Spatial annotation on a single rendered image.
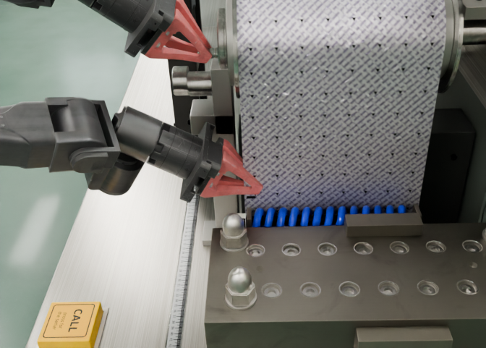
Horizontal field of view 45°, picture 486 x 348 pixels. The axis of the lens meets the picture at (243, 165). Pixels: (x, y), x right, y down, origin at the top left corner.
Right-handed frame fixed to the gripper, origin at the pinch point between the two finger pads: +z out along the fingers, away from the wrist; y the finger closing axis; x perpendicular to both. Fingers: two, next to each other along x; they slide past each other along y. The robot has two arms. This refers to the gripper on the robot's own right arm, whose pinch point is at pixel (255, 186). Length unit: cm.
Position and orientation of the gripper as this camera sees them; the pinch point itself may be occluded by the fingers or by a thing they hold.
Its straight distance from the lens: 78.2
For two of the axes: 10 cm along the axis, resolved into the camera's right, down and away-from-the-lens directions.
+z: 8.8, 3.9, 2.5
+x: 4.7, -7.3, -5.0
